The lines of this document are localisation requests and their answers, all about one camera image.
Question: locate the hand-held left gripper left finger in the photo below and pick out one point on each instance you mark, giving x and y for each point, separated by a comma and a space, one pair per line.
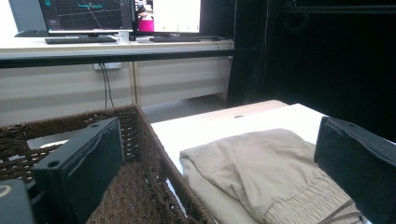
77, 168

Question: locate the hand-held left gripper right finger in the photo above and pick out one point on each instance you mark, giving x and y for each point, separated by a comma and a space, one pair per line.
358, 168

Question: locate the brown wicker basket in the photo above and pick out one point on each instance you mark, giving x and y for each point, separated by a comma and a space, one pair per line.
140, 193

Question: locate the beige pants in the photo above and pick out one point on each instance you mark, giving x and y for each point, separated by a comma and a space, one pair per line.
249, 168

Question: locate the black curtain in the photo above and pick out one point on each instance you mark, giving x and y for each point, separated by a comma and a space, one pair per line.
311, 62

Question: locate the black keyboard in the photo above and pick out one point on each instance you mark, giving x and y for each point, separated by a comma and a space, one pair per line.
79, 39
174, 39

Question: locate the long white desk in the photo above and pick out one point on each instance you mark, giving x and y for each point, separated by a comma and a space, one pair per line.
171, 77

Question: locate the white cup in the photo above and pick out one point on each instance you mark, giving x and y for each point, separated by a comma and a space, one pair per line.
124, 36

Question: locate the monitor with dark screen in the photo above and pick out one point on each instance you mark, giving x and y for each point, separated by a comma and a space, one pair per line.
87, 15

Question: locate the grey monitor back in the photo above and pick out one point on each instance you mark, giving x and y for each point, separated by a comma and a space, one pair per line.
26, 14

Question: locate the monitor with white screen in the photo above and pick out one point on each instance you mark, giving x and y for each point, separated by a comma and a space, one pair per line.
177, 15

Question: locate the white wall power outlet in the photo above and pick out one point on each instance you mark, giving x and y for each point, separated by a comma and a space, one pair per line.
108, 65

